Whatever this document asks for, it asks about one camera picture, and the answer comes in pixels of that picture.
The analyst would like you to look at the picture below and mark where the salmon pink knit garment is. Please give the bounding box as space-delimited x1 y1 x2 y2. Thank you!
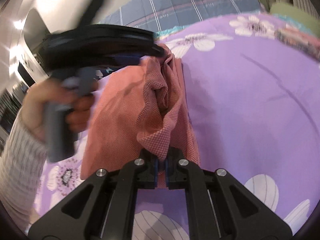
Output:
80 44 200 187

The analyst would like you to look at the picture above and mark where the left forearm grey knit sleeve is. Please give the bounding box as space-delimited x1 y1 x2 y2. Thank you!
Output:
1 112 47 231

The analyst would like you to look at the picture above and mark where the person's left hand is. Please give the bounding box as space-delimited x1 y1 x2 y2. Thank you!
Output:
21 78 96 140

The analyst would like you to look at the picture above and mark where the navy star pattern fleece garment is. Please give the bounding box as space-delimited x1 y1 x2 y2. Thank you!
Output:
95 66 118 80

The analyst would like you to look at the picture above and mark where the purple floral bed sheet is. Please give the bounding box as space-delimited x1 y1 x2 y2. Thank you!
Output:
34 14 319 239

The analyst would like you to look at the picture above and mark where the blue plaid pillow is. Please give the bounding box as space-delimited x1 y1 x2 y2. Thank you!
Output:
101 0 261 33

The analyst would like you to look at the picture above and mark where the green cushion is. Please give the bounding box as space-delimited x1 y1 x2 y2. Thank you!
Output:
268 2 319 28

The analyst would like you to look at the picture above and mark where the white wall shelf unit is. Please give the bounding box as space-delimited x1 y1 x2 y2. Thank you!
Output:
9 8 49 86

